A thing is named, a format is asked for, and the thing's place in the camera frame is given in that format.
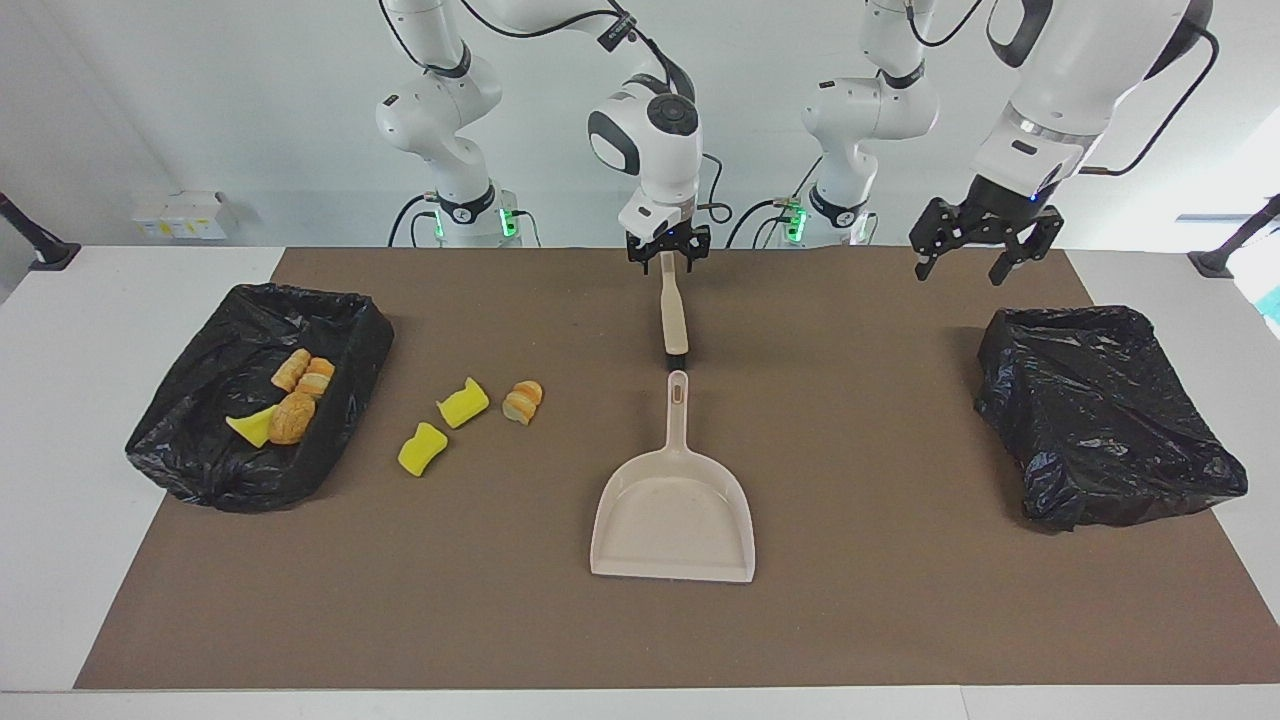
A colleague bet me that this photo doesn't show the beige hand brush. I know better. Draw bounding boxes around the beige hand brush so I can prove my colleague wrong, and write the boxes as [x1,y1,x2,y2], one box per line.
[658,250,691,373]

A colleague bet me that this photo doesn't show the small striped croissant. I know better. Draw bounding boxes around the small striped croissant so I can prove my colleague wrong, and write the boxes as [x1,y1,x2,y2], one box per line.
[502,380,544,426]

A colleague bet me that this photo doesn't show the yellow sponge piece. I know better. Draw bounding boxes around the yellow sponge piece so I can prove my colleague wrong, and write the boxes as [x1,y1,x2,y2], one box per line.
[398,422,449,478]
[226,403,281,448]
[437,377,491,429]

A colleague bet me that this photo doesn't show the beige plastic dustpan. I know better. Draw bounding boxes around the beige plastic dustpan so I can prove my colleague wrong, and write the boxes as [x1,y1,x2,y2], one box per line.
[590,370,756,584]

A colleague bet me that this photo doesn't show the striped orange croissant piece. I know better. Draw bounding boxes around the striped orange croissant piece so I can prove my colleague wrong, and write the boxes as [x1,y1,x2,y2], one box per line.
[271,348,312,393]

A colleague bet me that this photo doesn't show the brown oval cookie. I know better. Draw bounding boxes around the brown oval cookie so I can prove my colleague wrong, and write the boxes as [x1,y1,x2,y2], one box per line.
[268,392,317,446]

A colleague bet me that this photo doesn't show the black bag lined bin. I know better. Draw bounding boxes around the black bag lined bin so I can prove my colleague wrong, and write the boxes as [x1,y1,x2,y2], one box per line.
[125,283,396,514]
[975,305,1249,532]

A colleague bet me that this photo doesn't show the black clamp stand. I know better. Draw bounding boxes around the black clamp stand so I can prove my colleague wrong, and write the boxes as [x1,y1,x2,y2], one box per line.
[0,192,81,271]
[1188,193,1280,279]

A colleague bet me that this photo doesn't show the brown table mat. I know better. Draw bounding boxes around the brown table mat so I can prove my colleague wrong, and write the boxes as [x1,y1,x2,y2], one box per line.
[75,247,1280,691]

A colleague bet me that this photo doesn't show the black base cable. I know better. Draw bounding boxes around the black base cable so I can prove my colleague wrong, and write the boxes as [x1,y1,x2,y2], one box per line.
[725,155,806,248]
[388,193,446,248]

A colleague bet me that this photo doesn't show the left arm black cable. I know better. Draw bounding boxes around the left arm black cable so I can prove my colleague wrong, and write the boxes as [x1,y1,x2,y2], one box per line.
[1078,25,1222,178]

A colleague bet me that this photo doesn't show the white wall box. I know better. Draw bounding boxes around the white wall box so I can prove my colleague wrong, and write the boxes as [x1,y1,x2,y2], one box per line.
[165,192,238,239]
[133,195,181,241]

